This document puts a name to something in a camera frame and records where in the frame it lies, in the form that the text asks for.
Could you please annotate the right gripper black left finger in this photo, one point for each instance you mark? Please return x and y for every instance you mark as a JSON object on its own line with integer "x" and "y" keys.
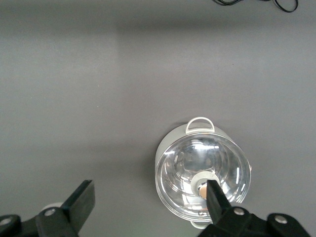
{"x": 79, "y": 202}

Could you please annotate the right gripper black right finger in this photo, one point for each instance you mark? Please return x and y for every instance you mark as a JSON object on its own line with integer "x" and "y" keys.
{"x": 217, "y": 202}

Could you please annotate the glass lid with metal knob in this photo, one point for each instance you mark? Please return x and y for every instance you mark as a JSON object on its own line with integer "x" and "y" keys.
{"x": 185, "y": 165}

